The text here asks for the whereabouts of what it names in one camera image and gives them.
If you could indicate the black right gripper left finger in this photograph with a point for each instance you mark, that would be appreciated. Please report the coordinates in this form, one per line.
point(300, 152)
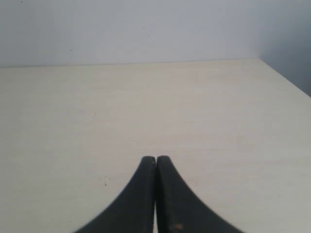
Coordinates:
point(132, 211)

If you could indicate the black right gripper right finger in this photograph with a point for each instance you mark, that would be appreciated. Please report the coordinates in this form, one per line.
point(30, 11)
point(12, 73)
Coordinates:
point(178, 209)

